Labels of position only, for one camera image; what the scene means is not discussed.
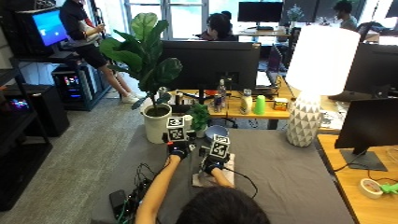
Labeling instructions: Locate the person's left hand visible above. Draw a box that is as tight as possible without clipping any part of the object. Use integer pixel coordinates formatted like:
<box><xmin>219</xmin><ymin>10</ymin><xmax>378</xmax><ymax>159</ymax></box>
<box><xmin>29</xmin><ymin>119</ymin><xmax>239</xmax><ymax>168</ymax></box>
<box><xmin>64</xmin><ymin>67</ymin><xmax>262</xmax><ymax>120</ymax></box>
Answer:
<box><xmin>166</xmin><ymin>139</ymin><xmax>198</xmax><ymax>161</ymax></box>

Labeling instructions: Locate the person's right hand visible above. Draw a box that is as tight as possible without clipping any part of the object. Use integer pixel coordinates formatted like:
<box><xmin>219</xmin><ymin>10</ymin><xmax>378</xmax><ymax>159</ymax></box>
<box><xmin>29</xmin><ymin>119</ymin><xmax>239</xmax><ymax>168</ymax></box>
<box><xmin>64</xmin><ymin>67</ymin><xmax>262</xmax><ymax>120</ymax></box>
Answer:
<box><xmin>198</xmin><ymin>146</ymin><xmax>231</xmax><ymax>175</ymax></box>

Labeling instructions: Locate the white marker cube on right glove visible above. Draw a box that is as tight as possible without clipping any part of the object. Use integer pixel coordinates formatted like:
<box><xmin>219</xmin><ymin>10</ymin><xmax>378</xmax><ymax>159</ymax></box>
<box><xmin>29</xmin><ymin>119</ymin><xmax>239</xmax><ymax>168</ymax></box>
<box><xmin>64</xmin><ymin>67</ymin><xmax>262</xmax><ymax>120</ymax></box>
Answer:
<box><xmin>207</xmin><ymin>133</ymin><xmax>231</xmax><ymax>161</ymax></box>

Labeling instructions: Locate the white marker cube on glove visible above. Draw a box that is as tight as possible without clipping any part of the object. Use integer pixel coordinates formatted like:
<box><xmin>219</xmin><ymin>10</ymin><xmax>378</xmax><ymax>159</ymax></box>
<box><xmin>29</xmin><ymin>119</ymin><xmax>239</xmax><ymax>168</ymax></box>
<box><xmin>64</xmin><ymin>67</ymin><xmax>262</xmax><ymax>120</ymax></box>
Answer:
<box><xmin>165</xmin><ymin>116</ymin><xmax>186</xmax><ymax>142</ymax></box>
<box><xmin>207</xmin><ymin>133</ymin><xmax>231</xmax><ymax>161</ymax></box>

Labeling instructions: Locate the white cloth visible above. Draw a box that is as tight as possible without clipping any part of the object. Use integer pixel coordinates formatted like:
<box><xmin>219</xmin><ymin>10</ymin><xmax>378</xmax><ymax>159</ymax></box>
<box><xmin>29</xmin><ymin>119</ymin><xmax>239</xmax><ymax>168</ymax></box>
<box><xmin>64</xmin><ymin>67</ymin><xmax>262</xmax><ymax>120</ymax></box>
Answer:
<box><xmin>190</xmin><ymin>152</ymin><xmax>237</xmax><ymax>189</ymax></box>

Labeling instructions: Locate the white marker cube on left glove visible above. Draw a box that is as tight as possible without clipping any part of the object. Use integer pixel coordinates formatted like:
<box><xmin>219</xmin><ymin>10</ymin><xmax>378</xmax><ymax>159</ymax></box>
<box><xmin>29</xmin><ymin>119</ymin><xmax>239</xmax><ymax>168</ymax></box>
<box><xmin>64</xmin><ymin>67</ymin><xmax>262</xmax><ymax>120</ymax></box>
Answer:
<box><xmin>165</xmin><ymin>116</ymin><xmax>186</xmax><ymax>142</ymax></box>

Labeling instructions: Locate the white plant pot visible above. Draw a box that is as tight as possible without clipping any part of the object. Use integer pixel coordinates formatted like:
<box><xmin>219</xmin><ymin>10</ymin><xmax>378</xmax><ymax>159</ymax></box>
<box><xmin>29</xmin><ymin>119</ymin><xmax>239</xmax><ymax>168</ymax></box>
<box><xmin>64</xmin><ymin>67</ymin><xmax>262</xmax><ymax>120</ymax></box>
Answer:
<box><xmin>141</xmin><ymin>103</ymin><xmax>173</xmax><ymax>145</ymax></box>

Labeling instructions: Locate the blue bowl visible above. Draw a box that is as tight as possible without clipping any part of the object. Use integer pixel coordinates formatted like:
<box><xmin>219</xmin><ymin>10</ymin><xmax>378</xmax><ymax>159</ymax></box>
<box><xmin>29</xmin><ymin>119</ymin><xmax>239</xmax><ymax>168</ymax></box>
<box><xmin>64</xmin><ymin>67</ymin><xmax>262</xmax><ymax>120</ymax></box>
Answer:
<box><xmin>203</xmin><ymin>124</ymin><xmax>230</xmax><ymax>143</ymax></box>

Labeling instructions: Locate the small green plant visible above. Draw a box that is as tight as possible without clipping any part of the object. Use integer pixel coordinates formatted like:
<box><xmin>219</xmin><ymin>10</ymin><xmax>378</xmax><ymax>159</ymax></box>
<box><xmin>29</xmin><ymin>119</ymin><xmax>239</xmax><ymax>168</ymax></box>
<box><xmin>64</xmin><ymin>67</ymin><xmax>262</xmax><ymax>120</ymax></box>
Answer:
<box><xmin>186</xmin><ymin>103</ymin><xmax>211</xmax><ymax>133</ymax></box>

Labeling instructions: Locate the gray table cloth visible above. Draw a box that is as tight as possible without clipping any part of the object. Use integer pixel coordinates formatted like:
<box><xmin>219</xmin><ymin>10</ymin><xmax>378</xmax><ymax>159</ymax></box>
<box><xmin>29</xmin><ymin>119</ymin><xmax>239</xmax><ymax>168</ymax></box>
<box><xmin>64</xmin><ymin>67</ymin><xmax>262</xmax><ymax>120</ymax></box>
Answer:
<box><xmin>89</xmin><ymin>124</ymin><xmax>355</xmax><ymax>224</ymax></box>

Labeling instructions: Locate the the person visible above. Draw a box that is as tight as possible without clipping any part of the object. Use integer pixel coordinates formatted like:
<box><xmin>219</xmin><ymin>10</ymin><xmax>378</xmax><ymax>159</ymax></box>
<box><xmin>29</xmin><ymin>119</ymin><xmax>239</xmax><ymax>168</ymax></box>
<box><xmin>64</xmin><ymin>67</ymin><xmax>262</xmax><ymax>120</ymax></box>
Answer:
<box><xmin>134</xmin><ymin>139</ymin><xmax>273</xmax><ymax>224</ymax></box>

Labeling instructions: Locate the dark can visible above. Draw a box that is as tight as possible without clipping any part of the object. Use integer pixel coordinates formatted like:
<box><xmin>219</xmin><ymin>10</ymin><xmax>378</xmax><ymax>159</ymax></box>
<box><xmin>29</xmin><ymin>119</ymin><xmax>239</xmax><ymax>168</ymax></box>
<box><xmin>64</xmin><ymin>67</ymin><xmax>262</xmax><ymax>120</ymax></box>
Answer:
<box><xmin>213</xmin><ymin>93</ymin><xmax>223</xmax><ymax>114</ymax></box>

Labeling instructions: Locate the wooden desk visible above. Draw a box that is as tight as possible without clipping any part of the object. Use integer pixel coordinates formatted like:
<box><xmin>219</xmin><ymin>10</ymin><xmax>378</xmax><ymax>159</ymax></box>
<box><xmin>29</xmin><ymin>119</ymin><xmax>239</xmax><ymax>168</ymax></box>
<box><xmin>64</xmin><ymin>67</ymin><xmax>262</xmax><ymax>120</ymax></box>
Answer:
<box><xmin>165</xmin><ymin>76</ymin><xmax>346</xmax><ymax>130</ymax></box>
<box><xmin>315</xmin><ymin>133</ymin><xmax>398</xmax><ymax>224</ymax></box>

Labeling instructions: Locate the clear water bottle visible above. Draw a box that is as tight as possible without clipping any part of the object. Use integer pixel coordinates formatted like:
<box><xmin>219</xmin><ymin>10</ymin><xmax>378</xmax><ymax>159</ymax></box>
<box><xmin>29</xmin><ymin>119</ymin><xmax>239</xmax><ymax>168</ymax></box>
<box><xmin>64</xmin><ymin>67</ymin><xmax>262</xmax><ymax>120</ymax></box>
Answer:
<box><xmin>217</xmin><ymin>78</ymin><xmax>227</xmax><ymax>106</ymax></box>

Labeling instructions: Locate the black phone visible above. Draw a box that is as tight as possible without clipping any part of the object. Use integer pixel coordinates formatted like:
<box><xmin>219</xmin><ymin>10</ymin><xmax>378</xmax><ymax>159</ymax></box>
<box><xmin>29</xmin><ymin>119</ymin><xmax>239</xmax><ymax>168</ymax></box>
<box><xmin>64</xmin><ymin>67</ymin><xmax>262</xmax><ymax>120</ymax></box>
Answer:
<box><xmin>108</xmin><ymin>189</ymin><xmax>128</xmax><ymax>221</ymax></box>

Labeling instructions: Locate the yellow box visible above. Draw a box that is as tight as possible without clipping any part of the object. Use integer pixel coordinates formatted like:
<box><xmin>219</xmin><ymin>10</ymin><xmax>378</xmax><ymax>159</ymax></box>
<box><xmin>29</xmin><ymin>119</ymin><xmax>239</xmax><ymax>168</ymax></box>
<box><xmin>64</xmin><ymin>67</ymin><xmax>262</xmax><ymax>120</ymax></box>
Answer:
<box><xmin>273</xmin><ymin>97</ymin><xmax>290</xmax><ymax>112</ymax></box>

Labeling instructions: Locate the white geometric lamp base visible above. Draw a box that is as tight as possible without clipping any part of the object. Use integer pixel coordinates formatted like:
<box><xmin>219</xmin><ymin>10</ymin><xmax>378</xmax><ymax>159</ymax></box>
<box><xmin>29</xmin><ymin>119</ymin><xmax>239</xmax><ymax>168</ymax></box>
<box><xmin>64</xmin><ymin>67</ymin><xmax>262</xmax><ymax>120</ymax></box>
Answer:
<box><xmin>286</xmin><ymin>91</ymin><xmax>325</xmax><ymax>148</ymax></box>

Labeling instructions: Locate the black computer monitor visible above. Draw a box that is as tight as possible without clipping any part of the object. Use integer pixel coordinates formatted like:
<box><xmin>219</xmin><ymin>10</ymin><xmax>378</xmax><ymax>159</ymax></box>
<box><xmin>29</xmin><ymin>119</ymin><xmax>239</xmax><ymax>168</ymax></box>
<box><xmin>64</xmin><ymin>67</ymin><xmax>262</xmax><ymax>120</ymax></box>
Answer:
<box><xmin>159</xmin><ymin>40</ymin><xmax>261</xmax><ymax>105</ymax></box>

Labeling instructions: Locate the large green leafy plant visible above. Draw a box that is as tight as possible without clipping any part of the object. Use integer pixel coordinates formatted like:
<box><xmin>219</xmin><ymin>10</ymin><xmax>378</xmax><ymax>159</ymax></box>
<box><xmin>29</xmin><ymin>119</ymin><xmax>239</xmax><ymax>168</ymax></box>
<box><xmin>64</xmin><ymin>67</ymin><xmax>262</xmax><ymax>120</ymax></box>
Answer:
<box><xmin>98</xmin><ymin>12</ymin><xmax>183</xmax><ymax>110</ymax></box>

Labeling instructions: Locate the black computer tower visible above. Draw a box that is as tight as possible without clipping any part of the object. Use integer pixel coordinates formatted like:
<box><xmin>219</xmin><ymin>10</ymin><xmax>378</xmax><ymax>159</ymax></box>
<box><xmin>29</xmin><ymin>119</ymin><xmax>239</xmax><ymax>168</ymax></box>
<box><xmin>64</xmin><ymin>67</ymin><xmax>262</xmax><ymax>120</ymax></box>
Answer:
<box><xmin>50</xmin><ymin>63</ymin><xmax>112</xmax><ymax>112</ymax></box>

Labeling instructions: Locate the roll of tape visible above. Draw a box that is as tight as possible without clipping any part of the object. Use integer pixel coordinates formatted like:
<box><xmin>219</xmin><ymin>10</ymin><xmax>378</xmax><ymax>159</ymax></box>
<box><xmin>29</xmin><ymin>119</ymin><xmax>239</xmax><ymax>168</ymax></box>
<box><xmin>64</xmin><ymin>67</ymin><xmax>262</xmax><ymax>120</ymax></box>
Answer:
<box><xmin>358</xmin><ymin>177</ymin><xmax>384</xmax><ymax>200</ymax></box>

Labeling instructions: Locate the black shelf rack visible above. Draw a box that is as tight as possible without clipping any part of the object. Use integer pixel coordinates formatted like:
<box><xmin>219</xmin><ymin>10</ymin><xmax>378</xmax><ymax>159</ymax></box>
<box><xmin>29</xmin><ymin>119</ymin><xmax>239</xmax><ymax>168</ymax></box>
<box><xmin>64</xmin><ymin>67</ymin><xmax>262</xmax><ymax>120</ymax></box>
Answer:
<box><xmin>0</xmin><ymin>57</ymin><xmax>54</xmax><ymax>213</ymax></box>

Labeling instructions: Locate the black monitor with stand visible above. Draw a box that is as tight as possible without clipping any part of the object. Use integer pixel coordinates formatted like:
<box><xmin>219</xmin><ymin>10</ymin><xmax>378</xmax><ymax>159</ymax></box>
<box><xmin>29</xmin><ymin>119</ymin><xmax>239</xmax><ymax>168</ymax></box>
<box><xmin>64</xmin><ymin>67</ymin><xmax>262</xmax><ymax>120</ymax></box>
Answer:
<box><xmin>333</xmin><ymin>98</ymin><xmax>398</xmax><ymax>172</ymax></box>

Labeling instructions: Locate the white table lamp shade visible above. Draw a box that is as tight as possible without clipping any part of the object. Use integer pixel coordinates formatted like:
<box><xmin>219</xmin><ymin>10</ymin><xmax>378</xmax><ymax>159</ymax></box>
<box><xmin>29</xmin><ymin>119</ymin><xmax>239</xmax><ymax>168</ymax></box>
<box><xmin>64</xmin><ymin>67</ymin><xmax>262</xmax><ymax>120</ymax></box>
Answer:
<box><xmin>285</xmin><ymin>24</ymin><xmax>362</xmax><ymax>97</ymax></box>

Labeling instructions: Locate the blue lit monitor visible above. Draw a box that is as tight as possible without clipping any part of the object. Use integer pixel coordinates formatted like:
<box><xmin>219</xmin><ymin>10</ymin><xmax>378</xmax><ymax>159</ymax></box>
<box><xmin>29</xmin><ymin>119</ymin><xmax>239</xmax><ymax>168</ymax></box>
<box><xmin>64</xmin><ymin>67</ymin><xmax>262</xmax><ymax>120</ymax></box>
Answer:
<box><xmin>30</xmin><ymin>8</ymin><xmax>69</xmax><ymax>48</ymax></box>

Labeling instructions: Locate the black cable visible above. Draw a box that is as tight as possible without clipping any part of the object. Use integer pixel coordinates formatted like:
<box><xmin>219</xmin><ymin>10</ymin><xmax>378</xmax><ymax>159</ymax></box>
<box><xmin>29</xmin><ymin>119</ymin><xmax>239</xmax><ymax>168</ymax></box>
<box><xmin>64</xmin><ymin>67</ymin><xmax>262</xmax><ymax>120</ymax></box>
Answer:
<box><xmin>222</xmin><ymin>167</ymin><xmax>258</xmax><ymax>200</ymax></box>

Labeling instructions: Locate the bundle of black cables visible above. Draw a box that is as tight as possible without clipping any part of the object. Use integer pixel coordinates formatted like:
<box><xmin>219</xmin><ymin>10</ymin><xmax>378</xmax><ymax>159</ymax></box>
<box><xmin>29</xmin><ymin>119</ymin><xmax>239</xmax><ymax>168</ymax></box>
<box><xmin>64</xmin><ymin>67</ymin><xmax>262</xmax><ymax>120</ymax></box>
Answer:
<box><xmin>117</xmin><ymin>161</ymin><xmax>171</xmax><ymax>224</ymax></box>

